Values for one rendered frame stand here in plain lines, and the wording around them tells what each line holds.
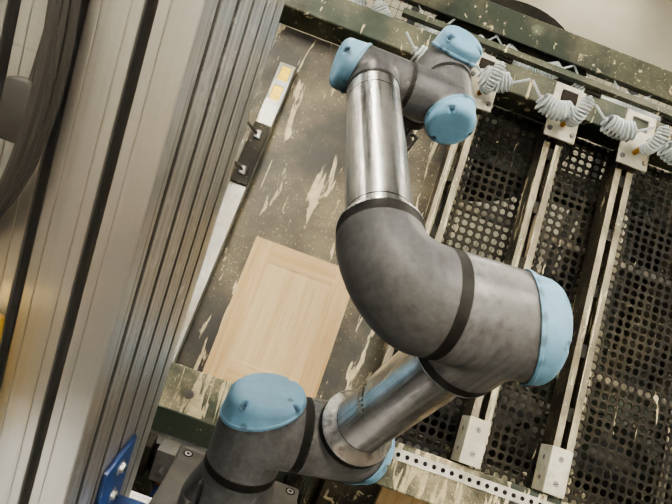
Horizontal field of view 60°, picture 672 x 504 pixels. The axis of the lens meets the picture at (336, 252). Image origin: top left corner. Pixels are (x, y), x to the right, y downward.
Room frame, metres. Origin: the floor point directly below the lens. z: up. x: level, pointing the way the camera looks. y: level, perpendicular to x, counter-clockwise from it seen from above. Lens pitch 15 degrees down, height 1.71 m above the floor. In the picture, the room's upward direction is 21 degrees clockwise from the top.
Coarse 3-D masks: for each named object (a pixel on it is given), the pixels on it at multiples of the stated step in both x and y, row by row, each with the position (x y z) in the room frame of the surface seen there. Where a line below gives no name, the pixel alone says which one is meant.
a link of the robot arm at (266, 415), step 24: (240, 384) 0.78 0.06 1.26; (264, 384) 0.79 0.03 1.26; (288, 384) 0.81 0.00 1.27; (240, 408) 0.73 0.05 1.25; (264, 408) 0.73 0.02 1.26; (288, 408) 0.75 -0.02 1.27; (312, 408) 0.79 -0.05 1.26; (216, 432) 0.75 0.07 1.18; (240, 432) 0.72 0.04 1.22; (264, 432) 0.72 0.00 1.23; (288, 432) 0.74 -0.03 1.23; (312, 432) 0.76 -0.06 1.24; (216, 456) 0.74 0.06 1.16; (240, 456) 0.72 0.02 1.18; (264, 456) 0.73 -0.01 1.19; (288, 456) 0.74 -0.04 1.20; (240, 480) 0.72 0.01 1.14; (264, 480) 0.74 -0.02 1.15
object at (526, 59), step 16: (416, 16) 1.76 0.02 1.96; (416, 48) 1.79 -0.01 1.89; (496, 48) 1.77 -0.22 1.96; (528, 64) 1.78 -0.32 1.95; (544, 64) 1.78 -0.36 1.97; (480, 80) 1.79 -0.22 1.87; (512, 80) 1.80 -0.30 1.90; (528, 80) 1.81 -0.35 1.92; (576, 80) 1.78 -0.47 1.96; (592, 80) 1.79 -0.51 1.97; (544, 96) 1.82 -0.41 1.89; (608, 96) 1.80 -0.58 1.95; (624, 96) 1.78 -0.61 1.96; (544, 112) 1.80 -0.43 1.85; (560, 112) 1.79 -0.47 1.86; (656, 112) 1.79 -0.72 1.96; (608, 128) 1.80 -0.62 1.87; (624, 128) 1.79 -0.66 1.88
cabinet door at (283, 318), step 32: (256, 256) 1.58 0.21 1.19; (288, 256) 1.60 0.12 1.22; (256, 288) 1.53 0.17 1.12; (288, 288) 1.56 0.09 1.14; (320, 288) 1.58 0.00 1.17; (224, 320) 1.48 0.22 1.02; (256, 320) 1.50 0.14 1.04; (288, 320) 1.51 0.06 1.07; (320, 320) 1.53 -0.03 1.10; (224, 352) 1.44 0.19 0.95; (256, 352) 1.46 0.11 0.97; (288, 352) 1.47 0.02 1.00; (320, 352) 1.49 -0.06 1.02
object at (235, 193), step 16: (288, 80) 1.83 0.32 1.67; (272, 112) 1.77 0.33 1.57; (272, 128) 1.79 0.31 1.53; (240, 192) 1.63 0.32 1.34; (224, 208) 1.60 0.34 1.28; (224, 224) 1.58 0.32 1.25; (224, 240) 1.57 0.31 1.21; (208, 256) 1.53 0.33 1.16; (208, 272) 1.51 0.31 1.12; (192, 304) 1.46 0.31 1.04; (192, 320) 1.46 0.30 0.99; (176, 352) 1.39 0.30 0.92
